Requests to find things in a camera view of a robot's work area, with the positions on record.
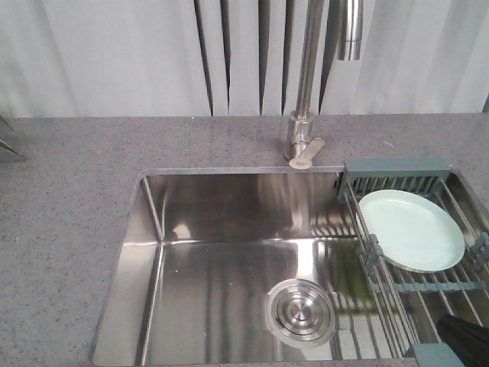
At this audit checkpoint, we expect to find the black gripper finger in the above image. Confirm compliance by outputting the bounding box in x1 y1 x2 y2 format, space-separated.
436 313 488 366

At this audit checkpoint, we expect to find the mint green round plate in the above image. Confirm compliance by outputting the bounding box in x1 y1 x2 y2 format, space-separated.
358 190 465 273

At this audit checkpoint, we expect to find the grey dish drying rack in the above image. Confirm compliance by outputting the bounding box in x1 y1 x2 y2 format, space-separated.
335 158 488 364

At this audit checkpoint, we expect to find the round steel sink drain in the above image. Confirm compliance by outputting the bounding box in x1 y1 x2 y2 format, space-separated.
264 278 337 346

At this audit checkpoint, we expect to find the stainless steel sink basin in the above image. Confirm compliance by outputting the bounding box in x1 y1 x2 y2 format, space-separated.
89 167 489 366

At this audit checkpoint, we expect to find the chrome kitchen faucet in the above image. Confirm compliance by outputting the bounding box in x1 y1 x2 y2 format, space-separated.
283 1 364 170

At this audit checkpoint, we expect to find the white pleated curtain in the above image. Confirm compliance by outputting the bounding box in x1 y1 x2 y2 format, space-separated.
1 1 488 118

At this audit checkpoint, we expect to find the green striped potted plant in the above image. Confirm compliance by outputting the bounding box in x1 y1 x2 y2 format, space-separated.
0 114 25 160

